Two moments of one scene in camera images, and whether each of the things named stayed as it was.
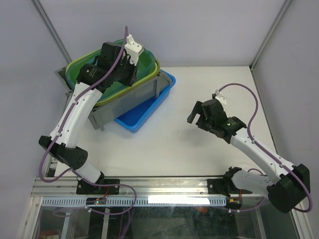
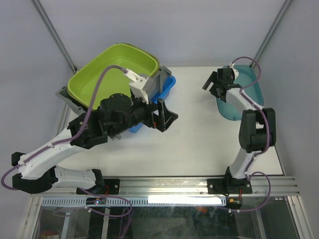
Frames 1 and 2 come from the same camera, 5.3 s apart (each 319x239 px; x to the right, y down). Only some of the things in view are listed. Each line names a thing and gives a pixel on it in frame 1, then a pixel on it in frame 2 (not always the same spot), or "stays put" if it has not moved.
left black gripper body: (125, 72) → (141, 112)
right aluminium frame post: (283, 8) stays put
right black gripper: (197, 109) → (213, 77)
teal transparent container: (146, 68) → (245, 76)
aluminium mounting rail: (144, 187) stays put
